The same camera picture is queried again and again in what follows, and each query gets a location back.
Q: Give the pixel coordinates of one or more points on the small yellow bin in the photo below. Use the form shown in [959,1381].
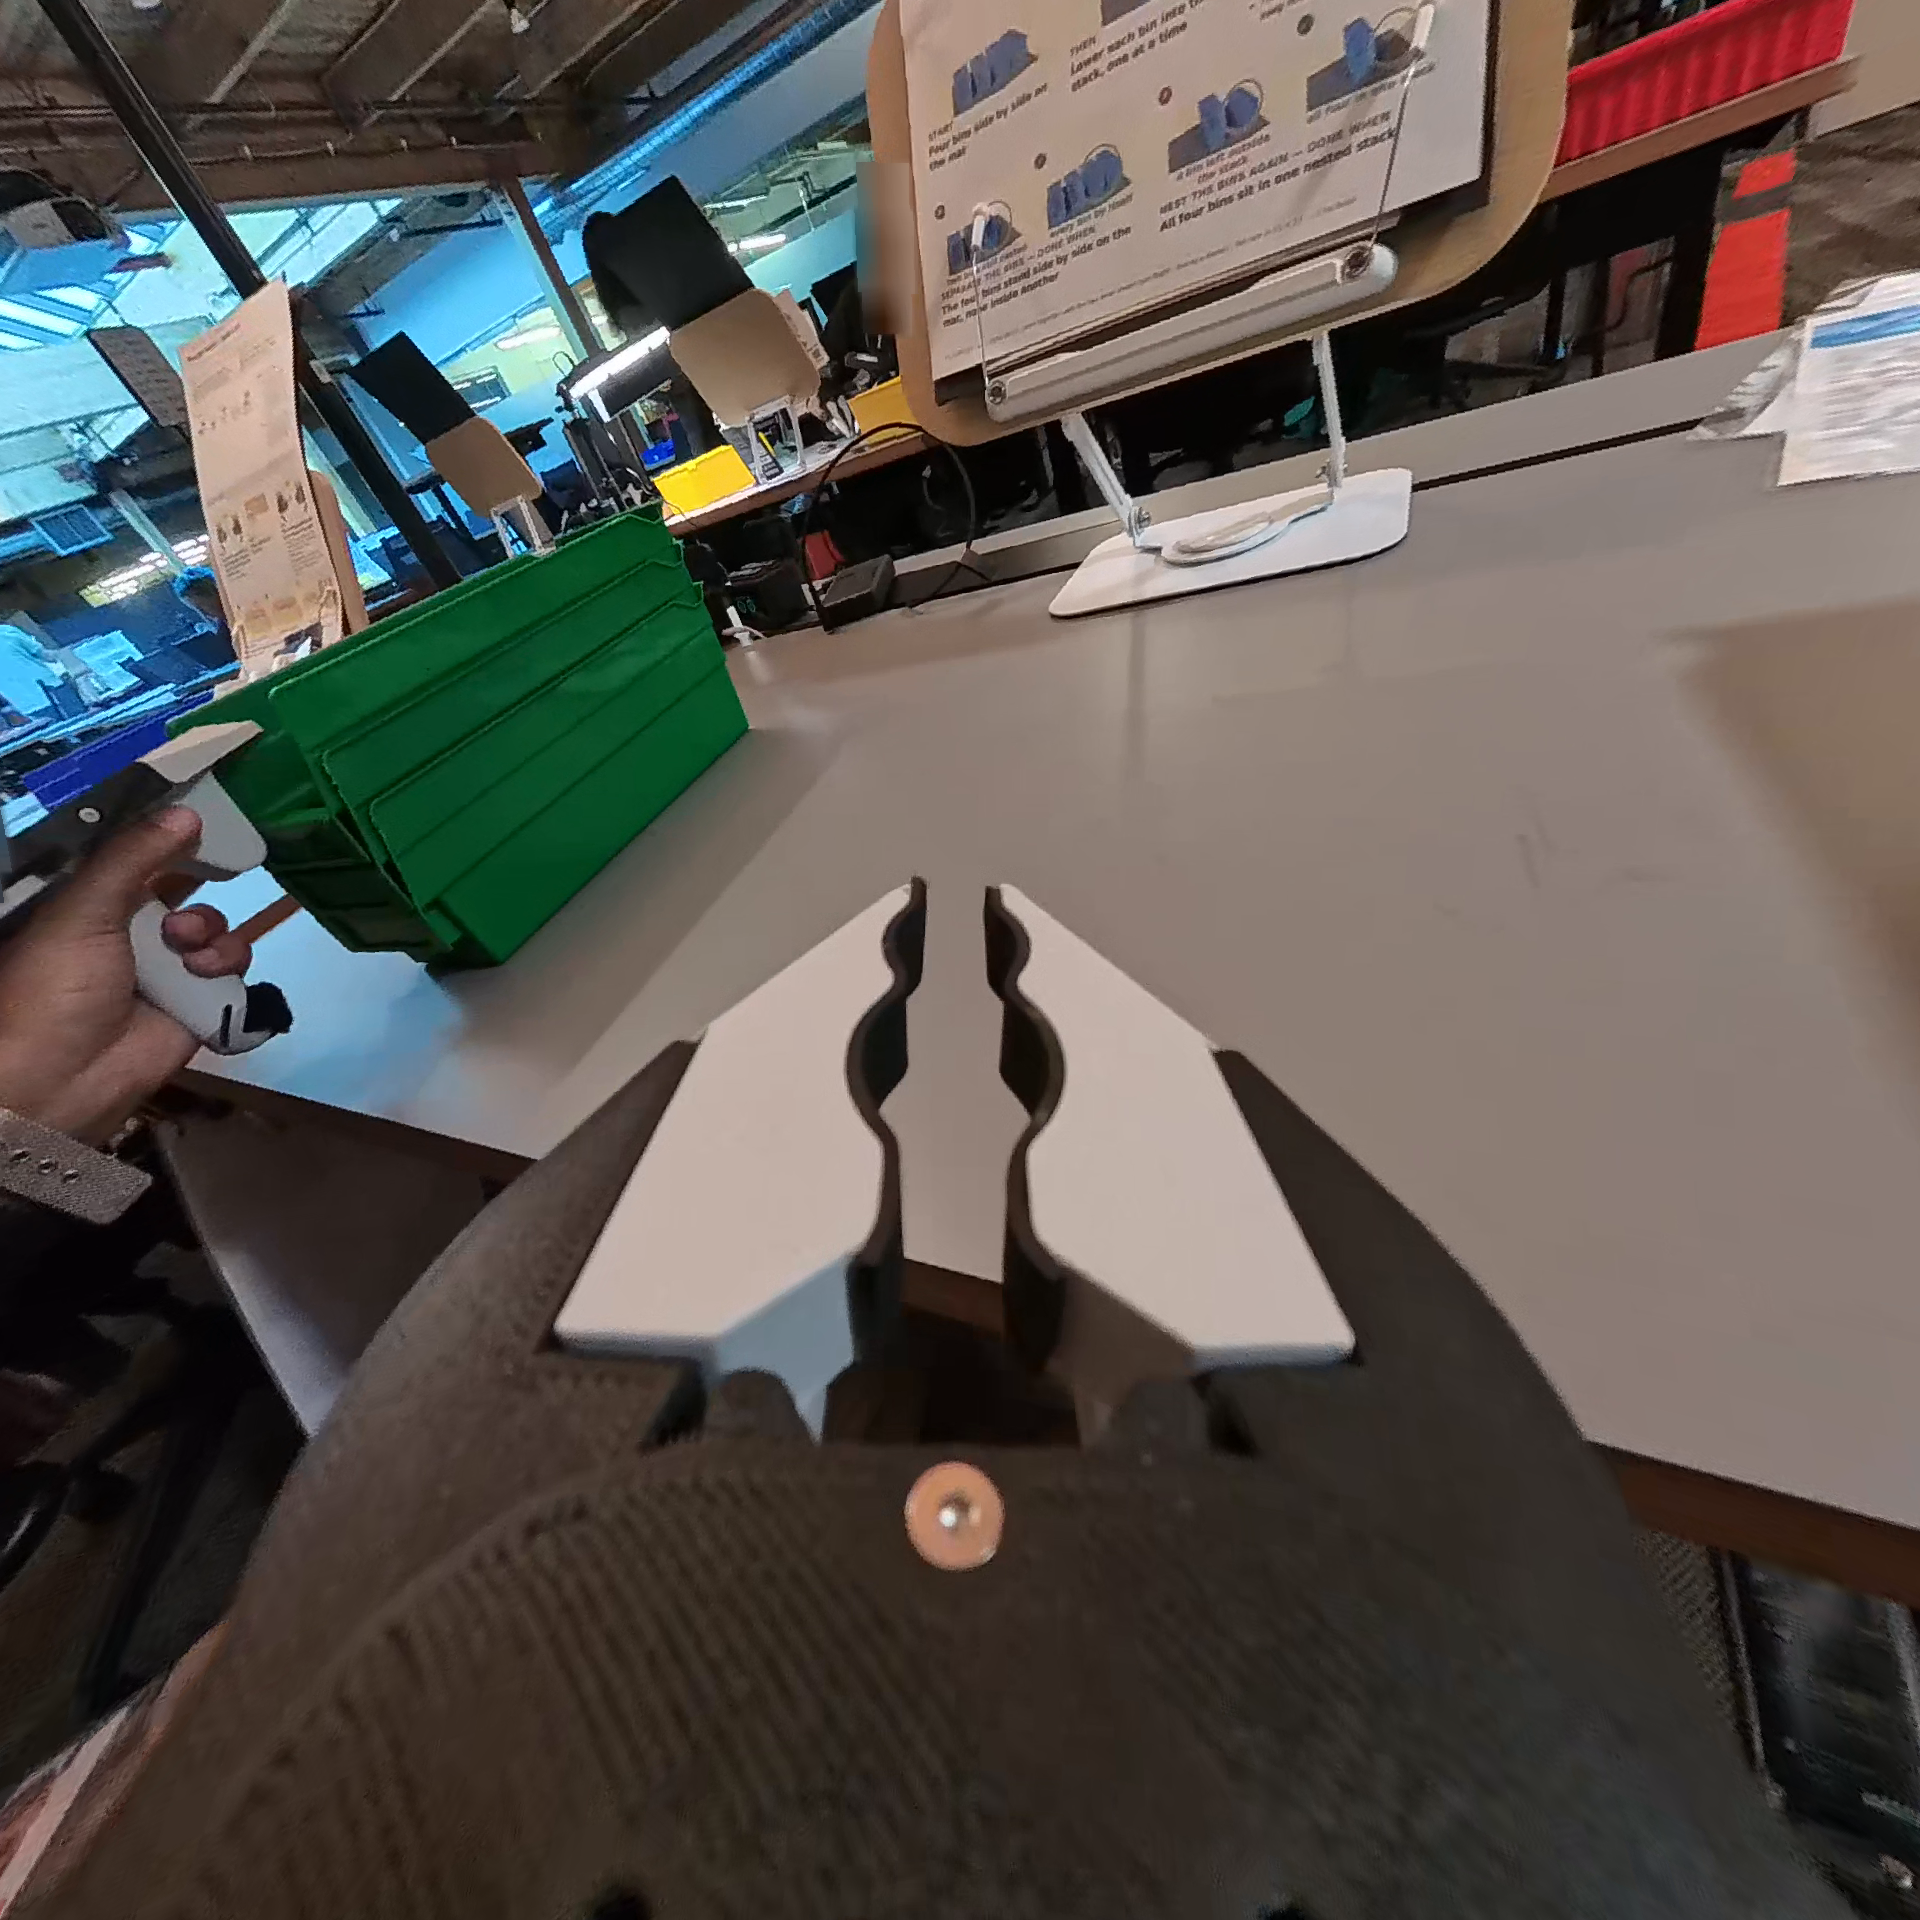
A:
[878,407]

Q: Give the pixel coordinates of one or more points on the tan backing board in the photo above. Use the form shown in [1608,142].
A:
[1523,150]

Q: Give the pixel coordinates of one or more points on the black power adapter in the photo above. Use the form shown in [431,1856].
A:
[857,591]

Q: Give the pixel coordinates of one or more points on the black light flag panel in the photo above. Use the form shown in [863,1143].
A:
[660,255]

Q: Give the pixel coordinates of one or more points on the black slanted pole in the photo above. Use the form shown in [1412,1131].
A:
[225,255]

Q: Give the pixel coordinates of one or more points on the white paper sheet blue header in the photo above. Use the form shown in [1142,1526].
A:
[1862,390]

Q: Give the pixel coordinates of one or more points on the red ribbed bin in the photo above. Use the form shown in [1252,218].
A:
[1695,75]

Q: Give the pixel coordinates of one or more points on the grey desk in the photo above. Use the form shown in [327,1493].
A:
[1348,901]

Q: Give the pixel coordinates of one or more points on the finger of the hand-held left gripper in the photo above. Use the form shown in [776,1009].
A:
[202,753]

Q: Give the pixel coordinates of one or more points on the led light bar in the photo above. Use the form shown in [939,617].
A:
[615,365]

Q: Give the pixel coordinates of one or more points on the large yellow bin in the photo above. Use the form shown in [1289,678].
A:
[703,482]

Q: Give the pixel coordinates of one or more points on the white document stand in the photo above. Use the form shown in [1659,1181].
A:
[1275,533]

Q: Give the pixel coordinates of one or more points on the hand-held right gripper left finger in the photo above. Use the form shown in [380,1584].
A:
[750,1184]

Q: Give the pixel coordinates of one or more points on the tan poster stand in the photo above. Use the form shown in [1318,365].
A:
[247,450]

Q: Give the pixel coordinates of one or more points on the stack of green bins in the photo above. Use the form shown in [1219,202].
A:
[523,750]

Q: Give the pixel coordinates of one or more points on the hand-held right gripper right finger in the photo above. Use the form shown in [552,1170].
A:
[1170,1200]

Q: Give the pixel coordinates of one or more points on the person's left hand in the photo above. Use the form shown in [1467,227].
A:
[75,1003]

